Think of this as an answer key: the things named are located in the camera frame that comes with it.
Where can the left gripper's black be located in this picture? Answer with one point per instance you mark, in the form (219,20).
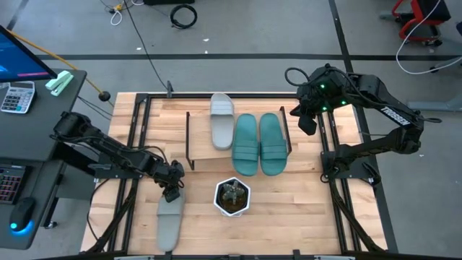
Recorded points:
(171,175)

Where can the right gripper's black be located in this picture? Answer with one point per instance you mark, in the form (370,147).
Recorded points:
(321,94)

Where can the grey rubber slide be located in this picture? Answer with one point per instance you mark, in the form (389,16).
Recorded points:
(222,130)
(169,231)

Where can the green rubber slide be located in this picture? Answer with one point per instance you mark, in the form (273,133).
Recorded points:
(273,144)
(245,144)

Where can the wooden shelf with black frame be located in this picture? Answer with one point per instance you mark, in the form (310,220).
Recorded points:
(202,137)

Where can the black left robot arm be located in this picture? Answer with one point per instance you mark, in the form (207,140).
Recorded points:
(119,155)

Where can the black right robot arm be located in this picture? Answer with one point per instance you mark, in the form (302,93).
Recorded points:
(397,117)

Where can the green cactus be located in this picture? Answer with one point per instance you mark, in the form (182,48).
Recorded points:
(232,193)

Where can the white hexagonal plant pot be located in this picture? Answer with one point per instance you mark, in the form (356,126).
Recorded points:
(232,213)

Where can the grey stand base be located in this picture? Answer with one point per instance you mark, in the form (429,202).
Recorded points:
(433,105)

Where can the black computer desk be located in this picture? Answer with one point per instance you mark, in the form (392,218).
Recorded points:
(36,133)

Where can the black computer mouse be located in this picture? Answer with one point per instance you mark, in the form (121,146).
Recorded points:
(22,213)

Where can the black backlit keyboard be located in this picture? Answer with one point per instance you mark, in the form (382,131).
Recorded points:
(9,184)

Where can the red and black cart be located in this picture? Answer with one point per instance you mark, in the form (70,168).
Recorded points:
(433,11)

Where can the black floor box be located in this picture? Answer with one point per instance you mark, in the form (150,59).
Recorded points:
(169,1)

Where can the grey desk calculator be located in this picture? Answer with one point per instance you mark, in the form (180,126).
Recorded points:
(18,97)

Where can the computer monitor with blue screen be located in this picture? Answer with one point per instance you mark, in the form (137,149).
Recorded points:
(18,61)

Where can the black aluminium table frame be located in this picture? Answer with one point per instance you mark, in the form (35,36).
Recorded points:
(234,96)

